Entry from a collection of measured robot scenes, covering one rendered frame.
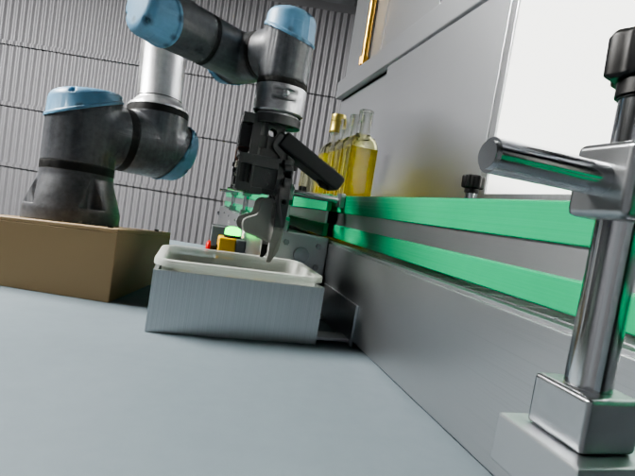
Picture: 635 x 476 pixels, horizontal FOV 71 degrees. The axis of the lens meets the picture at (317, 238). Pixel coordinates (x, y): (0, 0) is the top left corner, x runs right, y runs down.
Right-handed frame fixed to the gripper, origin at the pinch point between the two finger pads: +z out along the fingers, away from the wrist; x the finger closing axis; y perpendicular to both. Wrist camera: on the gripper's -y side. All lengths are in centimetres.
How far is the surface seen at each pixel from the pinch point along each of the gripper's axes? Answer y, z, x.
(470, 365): -11.1, 3.5, 35.9
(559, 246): -13.1, -7.5, 40.7
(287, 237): -4.3, -2.0, -8.5
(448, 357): -11.1, 4.0, 32.8
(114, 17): 82, -126, -309
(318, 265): -10.7, 2.3, -8.4
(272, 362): 1.4, 10.7, 18.2
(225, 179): -13, -20, -280
